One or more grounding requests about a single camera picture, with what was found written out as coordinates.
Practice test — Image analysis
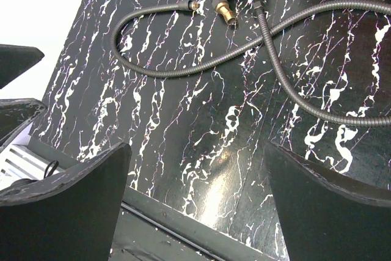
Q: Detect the silver aluminium rail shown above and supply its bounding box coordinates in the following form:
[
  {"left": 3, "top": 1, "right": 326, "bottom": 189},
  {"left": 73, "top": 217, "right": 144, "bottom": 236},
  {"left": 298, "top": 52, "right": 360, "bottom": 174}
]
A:
[{"left": 1, "top": 145, "right": 64, "bottom": 189}]

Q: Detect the black marble pattern mat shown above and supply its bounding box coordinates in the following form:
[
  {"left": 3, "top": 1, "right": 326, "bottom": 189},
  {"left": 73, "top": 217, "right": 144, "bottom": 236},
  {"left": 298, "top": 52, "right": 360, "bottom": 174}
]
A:
[{"left": 29, "top": 0, "right": 390, "bottom": 260}]

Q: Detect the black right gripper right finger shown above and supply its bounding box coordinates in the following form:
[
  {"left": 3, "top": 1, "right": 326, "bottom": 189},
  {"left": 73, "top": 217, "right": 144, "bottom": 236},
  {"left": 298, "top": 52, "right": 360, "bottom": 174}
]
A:
[{"left": 265, "top": 142, "right": 390, "bottom": 260}]

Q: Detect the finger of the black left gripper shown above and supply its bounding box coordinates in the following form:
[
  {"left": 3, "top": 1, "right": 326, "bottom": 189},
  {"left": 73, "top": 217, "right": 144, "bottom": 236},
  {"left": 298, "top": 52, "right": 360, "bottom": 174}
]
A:
[
  {"left": 0, "top": 44, "right": 45, "bottom": 89},
  {"left": 1, "top": 98, "right": 47, "bottom": 151}
]

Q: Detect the grey flexible metal hose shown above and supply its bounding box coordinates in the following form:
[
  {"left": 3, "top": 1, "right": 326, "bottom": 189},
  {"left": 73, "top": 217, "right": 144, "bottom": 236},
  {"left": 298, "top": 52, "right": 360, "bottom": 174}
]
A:
[{"left": 110, "top": 0, "right": 391, "bottom": 127}]

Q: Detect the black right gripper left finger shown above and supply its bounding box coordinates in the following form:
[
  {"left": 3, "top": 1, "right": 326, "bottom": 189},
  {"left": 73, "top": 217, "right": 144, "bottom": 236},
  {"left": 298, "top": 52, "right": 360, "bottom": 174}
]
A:
[{"left": 1, "top": 142, "right": 131, "bottom": 260}]

